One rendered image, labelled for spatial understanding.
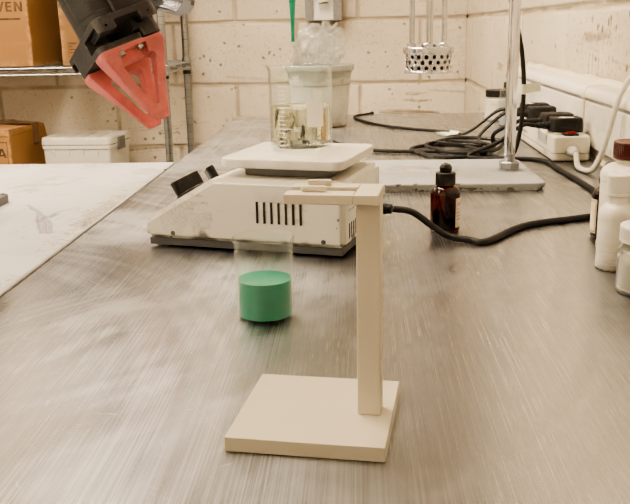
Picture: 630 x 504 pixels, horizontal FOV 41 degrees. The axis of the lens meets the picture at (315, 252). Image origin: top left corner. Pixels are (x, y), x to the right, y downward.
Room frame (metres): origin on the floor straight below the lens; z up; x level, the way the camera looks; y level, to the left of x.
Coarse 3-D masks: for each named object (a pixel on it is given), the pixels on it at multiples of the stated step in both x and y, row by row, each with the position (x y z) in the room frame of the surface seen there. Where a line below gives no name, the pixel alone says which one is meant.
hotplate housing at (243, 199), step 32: (192, 192) 0.78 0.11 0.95; (224, 192) 0.77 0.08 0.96; (256, 192) 0.76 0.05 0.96; (160, 224) 0.79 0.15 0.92; (192, 224) 0.78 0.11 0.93; (224, 224) 0.77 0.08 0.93; (256, 224) 0.76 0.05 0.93; (288, 224) 0.75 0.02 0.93; (320, 224) 0.74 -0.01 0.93; (352, 224) 0.75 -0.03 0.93
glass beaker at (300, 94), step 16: (272, 64) 0.85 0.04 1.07; (288, 64) 0.85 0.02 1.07; (304, 64) 0.86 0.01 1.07; (320, 64) 0.85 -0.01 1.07; (272, 80) 0.81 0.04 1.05; (288, 80) 0.80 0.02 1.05; (304, 80) 0.80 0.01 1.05; (320, 80) 0.80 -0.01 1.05; (272, 96) 0.81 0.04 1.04; (288, 96) 0.80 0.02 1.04; (304, 96) 0.80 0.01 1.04; (320, 96) 0.80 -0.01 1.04; (272, 112) 0.81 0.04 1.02; (288, 112) 0.80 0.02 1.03; (304, 112) 0.80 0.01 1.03; (320, 112) 0.80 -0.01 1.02; (272, 128) 0.81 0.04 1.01; (288, 128) 0.80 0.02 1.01; (304, 128) 0.80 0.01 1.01; (320, 128) 0.80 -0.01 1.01; (272, 144) 0.82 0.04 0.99; (288, 144) 0.80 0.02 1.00; (304, 144) 0.80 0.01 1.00; (320, 144) 0.80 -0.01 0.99
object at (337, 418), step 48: (288, 192) 0.40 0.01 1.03; (336, 192) 0.40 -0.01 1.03; (384, 192) 0.42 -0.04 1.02; (288, 384) 0.44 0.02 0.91; (336, 384) 0.44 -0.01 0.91; (384, 384) 0.44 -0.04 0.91; (240, 432) 0.39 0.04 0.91; (288, 432) 0.38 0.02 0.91; (336, 432) 0.38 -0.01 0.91; (384, 432) 0.38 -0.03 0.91
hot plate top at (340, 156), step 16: (336, 144) 0.85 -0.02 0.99; (352, 144) 0.85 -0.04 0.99; (368, 144) 0.84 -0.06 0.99; (224, 160) 0.77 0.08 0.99; (240, 160) 0.77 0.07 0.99; (256, 160) 0.76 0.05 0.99; (272, 160) 0.76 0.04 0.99; (288, 160) 0.75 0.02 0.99; (304, 160) 0.75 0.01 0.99; (320, 160) 0.75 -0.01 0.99; (336, 160) 0.74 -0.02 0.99; (352, 160) 0.77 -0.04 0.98
